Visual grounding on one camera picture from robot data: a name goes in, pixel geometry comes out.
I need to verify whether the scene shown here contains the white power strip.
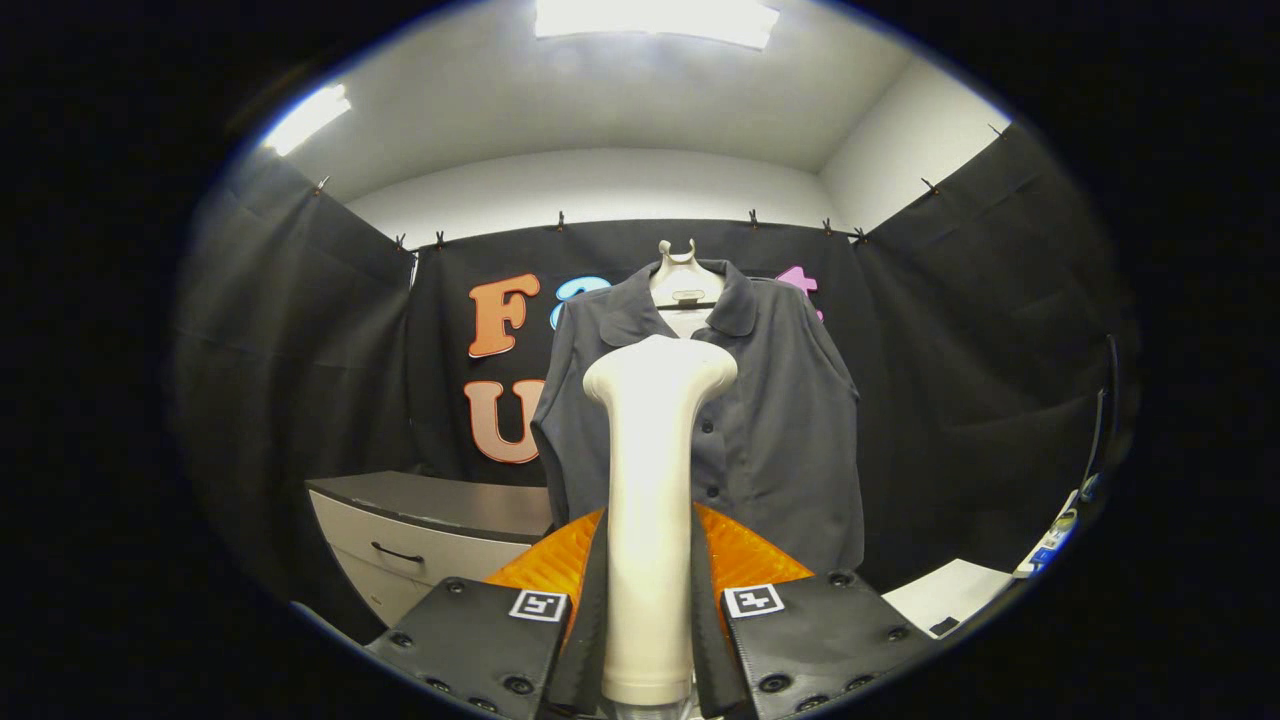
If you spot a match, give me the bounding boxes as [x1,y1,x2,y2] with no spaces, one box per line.
[1014,488,1083,580]

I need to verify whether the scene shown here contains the dark hanging cable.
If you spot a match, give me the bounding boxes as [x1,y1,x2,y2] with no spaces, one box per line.
[1083,334,1122,493]

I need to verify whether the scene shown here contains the white side table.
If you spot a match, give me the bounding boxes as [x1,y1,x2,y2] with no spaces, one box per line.
[883,558,1017,639]

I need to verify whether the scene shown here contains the wide ceiling light panel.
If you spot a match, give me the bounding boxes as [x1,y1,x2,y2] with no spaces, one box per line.
[535,0,781,51]

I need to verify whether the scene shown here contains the white mannequin torso form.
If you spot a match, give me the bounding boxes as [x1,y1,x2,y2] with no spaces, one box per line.
[648,238,727,339]

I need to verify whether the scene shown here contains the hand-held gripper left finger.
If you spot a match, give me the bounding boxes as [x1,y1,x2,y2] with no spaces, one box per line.
[365,505,608,720]

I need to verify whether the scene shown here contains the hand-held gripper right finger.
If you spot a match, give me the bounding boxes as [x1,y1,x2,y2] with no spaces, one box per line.
[692,503,938,720]

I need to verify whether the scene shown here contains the white garment steamer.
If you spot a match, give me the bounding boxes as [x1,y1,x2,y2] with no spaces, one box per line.
[583,335,740,720]

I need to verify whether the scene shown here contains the grey-topped drawer cabinet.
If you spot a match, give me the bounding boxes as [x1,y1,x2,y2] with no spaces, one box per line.
[305,470,557,629]

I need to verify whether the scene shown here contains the row of small backdrop clips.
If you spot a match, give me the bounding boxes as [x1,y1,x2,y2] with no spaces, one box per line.
[312,122,1009,251]

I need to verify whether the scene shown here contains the grey button-up shirt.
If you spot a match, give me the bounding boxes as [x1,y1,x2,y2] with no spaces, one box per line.
[530,258,867,577]

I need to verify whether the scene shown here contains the narrow ceiling light panel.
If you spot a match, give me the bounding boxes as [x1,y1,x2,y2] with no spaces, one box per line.
[262,83,353,158]

